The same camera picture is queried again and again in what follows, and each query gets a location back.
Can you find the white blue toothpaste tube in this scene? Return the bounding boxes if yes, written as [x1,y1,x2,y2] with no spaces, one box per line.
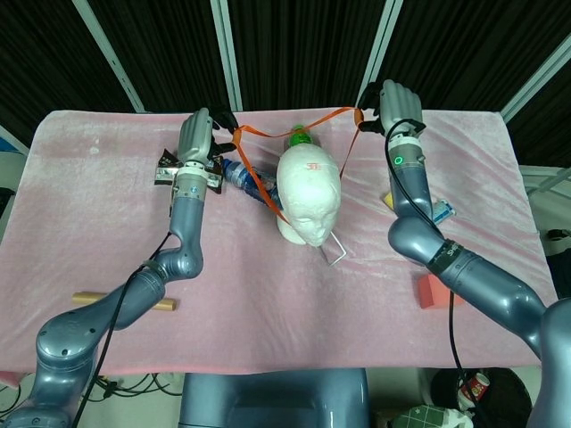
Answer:
[431,199,458,225]

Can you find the pink velvet table cloth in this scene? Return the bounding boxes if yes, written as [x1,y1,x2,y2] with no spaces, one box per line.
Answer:
[0,108,559,388]

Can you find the green checked packet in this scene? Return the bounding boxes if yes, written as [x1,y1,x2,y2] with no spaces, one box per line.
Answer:
[389,402,475,428]

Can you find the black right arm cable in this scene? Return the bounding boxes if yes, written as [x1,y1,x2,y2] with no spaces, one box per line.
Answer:
[385,118,491,428]

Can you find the black pleated curtain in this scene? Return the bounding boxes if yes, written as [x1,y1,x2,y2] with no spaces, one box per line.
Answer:
[0,0,571,167]

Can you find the white foam mannequin head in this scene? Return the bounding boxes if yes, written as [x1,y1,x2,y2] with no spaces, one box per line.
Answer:
[275,144,343,248]

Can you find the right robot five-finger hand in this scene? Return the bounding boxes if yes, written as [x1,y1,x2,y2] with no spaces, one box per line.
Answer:
[356,78,425,140]

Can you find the clear silver-framed badge holder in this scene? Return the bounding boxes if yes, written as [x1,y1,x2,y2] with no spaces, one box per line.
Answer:
[319,231,350,268]

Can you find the blue drink bottle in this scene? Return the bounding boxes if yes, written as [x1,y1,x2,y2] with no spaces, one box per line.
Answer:
[221,158,285,211]

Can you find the black floor cables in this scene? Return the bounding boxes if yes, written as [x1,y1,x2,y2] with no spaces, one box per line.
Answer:
[94,372,185,399]

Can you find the red wedge block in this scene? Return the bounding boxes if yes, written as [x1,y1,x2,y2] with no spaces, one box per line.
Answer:
[418,273,466,310]

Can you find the red white paper cup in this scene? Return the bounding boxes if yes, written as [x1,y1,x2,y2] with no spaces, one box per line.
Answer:
[459,373,492,410]

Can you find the green-capped clear bottle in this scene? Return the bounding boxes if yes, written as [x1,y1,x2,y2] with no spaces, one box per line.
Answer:
[285,124,314,149]

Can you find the orange lanyard strap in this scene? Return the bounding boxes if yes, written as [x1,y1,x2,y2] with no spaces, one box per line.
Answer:
[232,106,366,225]

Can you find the wooden cylinder rod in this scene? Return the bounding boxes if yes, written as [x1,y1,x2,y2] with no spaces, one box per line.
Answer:
[72,291,178,313]

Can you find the brown snack packet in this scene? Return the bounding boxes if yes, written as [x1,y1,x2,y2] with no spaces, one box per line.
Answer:
[153,149,224,195]

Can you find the grey metal frame pole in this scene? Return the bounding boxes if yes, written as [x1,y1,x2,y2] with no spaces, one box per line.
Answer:
[72,0,146,113]
[355,0,404,111]
[501,42,571,125]
[211,0,244,112]

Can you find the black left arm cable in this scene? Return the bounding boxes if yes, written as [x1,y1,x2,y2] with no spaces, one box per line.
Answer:
[66,229,176,428]

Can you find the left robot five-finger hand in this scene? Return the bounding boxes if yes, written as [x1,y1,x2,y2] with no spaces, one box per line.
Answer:
[178,106,240,169]

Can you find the blue-grey robot torso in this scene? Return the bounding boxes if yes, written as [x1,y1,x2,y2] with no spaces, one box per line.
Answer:
[178,367,372,428]

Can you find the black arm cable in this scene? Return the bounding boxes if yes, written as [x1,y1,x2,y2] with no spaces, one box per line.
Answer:
[66,229,176,428]
[385,118,491,428]

